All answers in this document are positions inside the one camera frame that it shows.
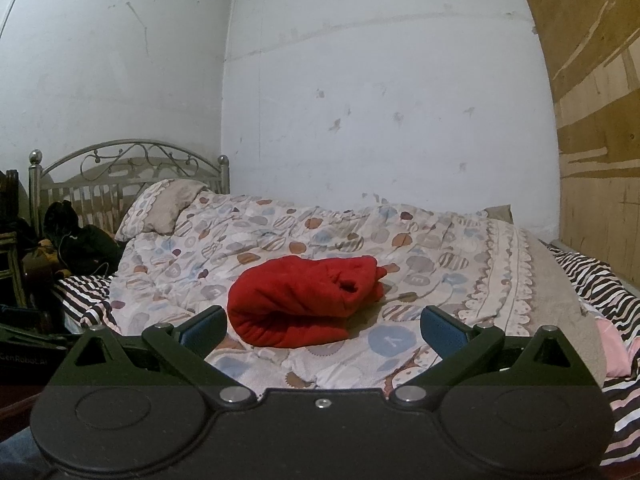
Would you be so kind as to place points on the patterned duvet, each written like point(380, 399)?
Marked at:
point(300, 230)

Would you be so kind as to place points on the grey blanket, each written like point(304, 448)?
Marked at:
point(560, 300)

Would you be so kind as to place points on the patterned pillow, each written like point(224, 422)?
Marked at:
point(170, 205)

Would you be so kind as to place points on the beige pillow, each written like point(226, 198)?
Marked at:
point(500, 212)

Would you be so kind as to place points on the metal headboard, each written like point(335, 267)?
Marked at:
point(223, 175)

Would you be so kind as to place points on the pink cloth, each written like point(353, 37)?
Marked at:
point(617, 350)

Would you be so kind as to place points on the striped bed sheet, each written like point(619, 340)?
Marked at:
point(590, 270)

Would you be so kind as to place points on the person's blue jeans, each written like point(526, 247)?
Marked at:
point(20, 442)

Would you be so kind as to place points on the dark clothes pile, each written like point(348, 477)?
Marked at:
point(95, 250)

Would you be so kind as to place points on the red long-sleeve top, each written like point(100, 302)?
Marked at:
point(300, 300)

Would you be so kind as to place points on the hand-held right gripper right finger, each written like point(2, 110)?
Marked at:
point(440, 332)

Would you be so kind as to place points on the plywood panel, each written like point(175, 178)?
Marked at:
point(600, 160)

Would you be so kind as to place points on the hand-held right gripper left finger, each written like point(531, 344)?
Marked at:
point(207, 330)

